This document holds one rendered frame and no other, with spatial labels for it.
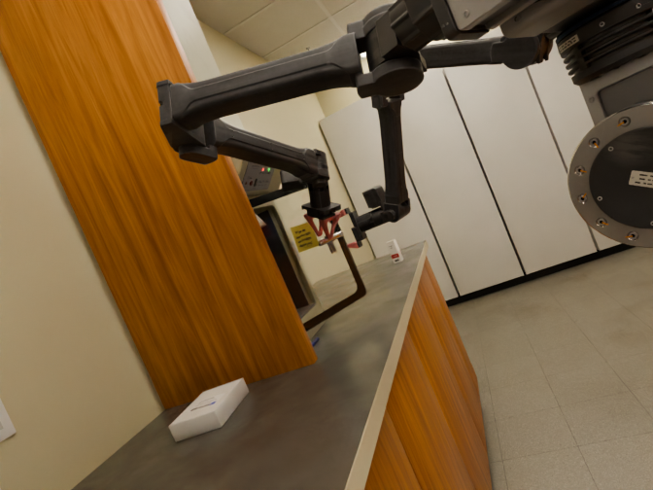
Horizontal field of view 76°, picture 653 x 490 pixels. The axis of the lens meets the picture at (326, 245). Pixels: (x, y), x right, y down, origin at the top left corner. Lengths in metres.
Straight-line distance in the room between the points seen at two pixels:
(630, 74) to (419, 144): 3.43
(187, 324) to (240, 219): 0.33
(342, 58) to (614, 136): 0.39
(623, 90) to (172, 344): 1.12
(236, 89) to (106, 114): 0.62
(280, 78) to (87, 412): 0.92
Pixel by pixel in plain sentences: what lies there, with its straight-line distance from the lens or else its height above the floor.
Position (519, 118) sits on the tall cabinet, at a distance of 4.18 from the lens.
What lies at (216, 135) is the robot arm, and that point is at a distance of 0.83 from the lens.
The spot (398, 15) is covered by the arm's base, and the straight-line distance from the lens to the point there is 0.62.
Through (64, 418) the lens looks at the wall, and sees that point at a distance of 1.21.
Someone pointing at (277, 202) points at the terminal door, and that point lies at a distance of 1.22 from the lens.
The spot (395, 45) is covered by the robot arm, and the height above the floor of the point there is 1.43.
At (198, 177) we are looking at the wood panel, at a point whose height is 1.47.
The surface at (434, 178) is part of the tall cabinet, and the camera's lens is 4.12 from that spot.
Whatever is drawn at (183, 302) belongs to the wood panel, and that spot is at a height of 1.20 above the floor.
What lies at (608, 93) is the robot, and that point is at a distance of 0.79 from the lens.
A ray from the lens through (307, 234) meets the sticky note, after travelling 1.24.
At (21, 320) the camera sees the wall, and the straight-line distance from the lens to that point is 1.20.
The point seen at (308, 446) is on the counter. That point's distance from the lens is 0.73.
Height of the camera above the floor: 1.25
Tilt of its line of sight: 3 degrees down
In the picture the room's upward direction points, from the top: 23 degrees counter-clockwise
